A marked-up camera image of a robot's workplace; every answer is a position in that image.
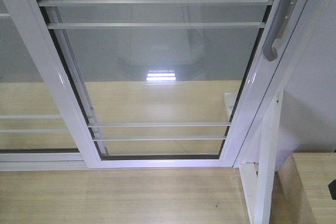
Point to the white framed sliding glass door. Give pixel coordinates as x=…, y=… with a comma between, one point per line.
x=158, y=42

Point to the grey door handle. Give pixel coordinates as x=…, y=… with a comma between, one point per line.
x=269, y=52

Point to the black robot part at edge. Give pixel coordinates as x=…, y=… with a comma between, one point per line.
x=332, y=189

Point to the light wooden platform board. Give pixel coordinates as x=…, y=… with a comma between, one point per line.
x=182, y=195

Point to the fixed white glass panel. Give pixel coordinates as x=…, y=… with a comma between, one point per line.
x=33, y=133

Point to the light wooden box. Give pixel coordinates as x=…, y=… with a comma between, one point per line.
x=301, y=193

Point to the white door frame with brace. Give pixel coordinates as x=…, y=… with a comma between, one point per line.
x=285, y=105

